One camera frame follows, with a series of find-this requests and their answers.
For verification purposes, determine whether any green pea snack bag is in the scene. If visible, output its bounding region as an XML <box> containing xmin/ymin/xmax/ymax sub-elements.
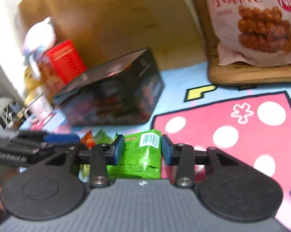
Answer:
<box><xmin>94</xmin><ymin>129</ymin><xmax>118</xmax><ymax>145</ymax></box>

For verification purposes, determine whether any green foil snack packet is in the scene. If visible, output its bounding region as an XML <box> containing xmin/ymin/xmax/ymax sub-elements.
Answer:
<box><xmin>107</xmin><ymin>129</ymin><xmax>162</xmax><ymax>179</ymax></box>

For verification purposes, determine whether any red orange snack packet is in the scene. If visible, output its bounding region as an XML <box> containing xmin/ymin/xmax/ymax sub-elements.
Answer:
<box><xmin>80</xmin><ymin>130</ymin><xmax>95</xmax><ymax>150</ymax></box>

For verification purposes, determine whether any black sheep-print tin box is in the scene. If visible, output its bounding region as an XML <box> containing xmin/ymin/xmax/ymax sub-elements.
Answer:
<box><xmin>52</xmin><ymin>48</ymin><xmax>165</xmax><ymax>126</ymax></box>

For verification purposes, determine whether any white enamel mug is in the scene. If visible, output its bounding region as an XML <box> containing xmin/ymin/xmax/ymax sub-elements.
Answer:
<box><xmin>24</xmin><ymin>91</ymin><xmax>53</xmax><ymax>123</ymax></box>

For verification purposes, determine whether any yellow duck plush toy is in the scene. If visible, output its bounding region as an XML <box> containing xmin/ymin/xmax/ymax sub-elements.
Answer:
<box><xmin>24</xmin><ymin>66</ymin><xmax>42</xmax><ymax>95</ymax></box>

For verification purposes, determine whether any red gift box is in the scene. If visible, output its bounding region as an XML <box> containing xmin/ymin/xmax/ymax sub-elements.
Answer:
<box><xmin>38</xmin><ymin>39</ymin><xmax>87</xmax><ymax>96</ymax></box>

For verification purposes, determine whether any Peppa Pig blue tablecloth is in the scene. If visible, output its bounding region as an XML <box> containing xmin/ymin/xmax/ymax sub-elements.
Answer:
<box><xmin>18</xmin><ymin>61</ymin><xmax>291</xmax><ymax>231</ymax></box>

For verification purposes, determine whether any pastel unicorn plush toy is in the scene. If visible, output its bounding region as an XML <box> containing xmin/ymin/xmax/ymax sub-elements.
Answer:
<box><xmin>21</xmin><ymin>16</ymin><xmax>57</xmax><ymax>63</ymax></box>

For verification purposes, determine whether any woven brown chair seat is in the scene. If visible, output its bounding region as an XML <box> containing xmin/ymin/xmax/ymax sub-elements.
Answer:
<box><xmin>193</xmin><ymin>0</ymin><xmax>291</xmax><ymax>85</ymax></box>

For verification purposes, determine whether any pink fried-twist snack bag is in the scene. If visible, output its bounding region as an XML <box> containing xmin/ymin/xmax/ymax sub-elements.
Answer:
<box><xmin>206</xmin><ymin>0</ymin><xmax>291</xmax><ymax>67</ymax></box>

